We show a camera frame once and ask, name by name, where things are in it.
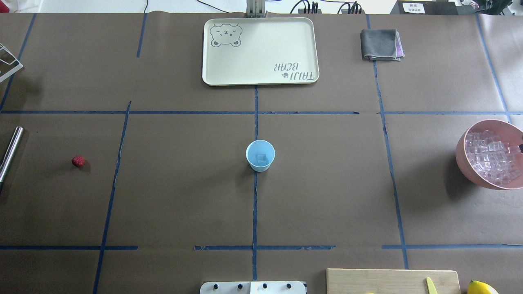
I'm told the pile of clear ice cubes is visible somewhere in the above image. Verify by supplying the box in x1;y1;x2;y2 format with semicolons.
465;130;522;186

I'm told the light blue plastic cup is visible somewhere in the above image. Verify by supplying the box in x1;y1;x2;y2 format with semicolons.
246;140;276;172

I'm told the pink plastic bowl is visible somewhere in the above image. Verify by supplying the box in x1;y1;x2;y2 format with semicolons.
455;119;522;190

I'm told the yellow lemon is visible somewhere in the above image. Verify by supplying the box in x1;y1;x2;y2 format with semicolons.
467;280;499;294

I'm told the yellow plastic knife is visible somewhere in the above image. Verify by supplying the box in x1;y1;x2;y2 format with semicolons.
426;277;438;294

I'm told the folded grey cloth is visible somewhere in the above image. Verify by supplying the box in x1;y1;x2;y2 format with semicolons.
360;29;405;61

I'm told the wooden cutting board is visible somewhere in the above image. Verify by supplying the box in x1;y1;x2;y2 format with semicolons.
326;268;461;294

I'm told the cream bear serving tray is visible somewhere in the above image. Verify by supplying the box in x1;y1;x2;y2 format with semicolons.
202;17;320;86

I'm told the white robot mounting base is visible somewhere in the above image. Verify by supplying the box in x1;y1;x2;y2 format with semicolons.
199;281;308;294

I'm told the red strawberry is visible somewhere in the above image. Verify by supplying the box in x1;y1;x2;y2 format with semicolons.
71;156;86;167

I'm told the steel muddler with black tip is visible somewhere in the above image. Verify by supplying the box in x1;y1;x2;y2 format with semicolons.
0;125;24;188

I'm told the wire cup rack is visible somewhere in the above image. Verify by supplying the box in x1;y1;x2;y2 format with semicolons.
0;43;24;82

